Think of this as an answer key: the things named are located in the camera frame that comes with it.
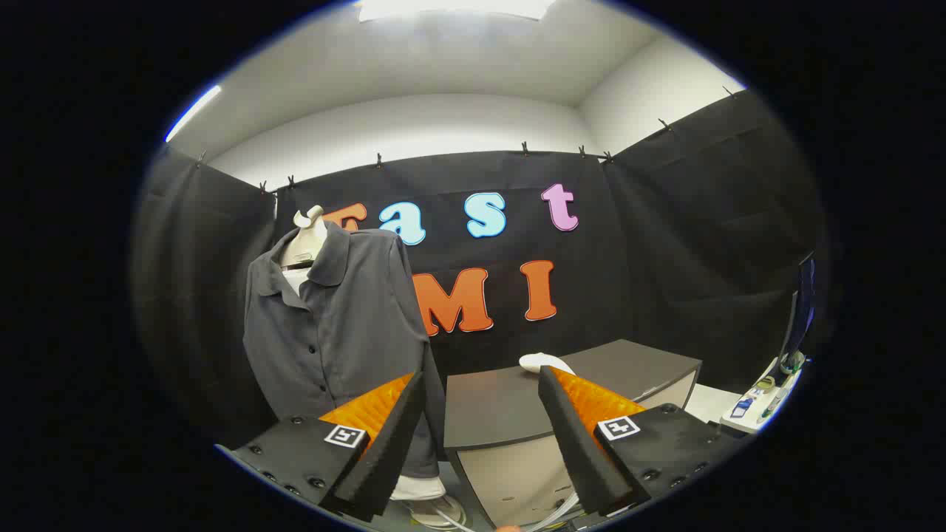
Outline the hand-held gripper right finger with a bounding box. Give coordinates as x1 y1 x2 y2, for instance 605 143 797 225
537 366 747 518

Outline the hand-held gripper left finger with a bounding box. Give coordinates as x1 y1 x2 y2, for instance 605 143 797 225
229 372 426 523

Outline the grey button shirt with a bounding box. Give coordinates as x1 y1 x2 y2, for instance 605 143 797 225
242 222 448 480

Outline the round mannequin base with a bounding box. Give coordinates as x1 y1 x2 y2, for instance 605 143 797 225
403 497 468 530

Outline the grey cabinet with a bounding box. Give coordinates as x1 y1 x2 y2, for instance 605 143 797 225
443 340 703 529

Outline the white mannequin torso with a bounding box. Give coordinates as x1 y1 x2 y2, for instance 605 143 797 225
281 205 448 503

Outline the computer monitor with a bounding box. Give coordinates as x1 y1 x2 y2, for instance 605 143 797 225
776 251 817 378

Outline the ceiling light panel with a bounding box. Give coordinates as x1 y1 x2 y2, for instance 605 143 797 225
357 0 555 23

